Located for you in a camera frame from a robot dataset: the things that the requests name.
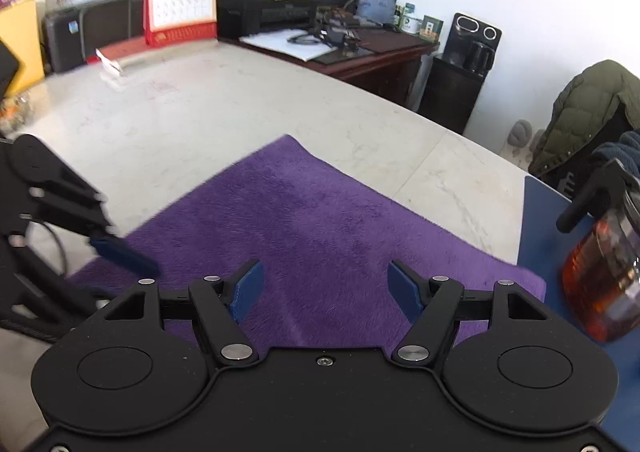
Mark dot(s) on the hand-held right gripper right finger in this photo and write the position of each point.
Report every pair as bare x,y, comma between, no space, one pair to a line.
405,292

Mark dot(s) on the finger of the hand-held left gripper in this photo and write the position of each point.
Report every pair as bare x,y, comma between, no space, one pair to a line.
45,297
125,254

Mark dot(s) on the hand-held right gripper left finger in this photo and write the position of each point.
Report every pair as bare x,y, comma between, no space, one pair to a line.
247,292

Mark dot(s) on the purple towel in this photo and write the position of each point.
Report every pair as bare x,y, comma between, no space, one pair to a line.
310,222

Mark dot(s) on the glass ashtray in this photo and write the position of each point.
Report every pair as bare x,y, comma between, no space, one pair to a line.
22,107

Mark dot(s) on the yellow box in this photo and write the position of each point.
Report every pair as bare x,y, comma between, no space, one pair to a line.
22,32

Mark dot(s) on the black printer with blue sticker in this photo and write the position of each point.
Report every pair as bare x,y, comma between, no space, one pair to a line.
90,37

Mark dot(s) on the blue desk mat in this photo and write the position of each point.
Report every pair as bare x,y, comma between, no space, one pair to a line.
542,242

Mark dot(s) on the grey slipper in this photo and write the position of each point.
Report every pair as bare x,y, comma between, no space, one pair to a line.
539,144
520,137

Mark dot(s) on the glass teapot with tea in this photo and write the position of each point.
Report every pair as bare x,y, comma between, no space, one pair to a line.
600,282

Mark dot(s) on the black water dispenser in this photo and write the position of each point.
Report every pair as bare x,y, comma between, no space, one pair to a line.
450,92

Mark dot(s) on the dark wooden desk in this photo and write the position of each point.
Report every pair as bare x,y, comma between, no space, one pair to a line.
380,77

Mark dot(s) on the dark desk pad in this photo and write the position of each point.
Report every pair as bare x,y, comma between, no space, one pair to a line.
395,42

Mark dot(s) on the white paper sheet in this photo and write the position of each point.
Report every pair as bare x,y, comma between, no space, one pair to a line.
270,42

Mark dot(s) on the green puffer jacket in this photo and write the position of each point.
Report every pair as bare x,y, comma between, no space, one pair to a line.
585,117

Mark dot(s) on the small green box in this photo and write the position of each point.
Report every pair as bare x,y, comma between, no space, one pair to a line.
431,28

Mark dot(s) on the white jar with green label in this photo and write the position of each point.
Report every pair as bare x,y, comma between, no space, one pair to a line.
411,21

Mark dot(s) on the black inkjet printer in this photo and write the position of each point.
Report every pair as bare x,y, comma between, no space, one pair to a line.
265,14

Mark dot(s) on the grey-blue bag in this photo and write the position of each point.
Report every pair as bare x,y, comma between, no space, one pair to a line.
377,7

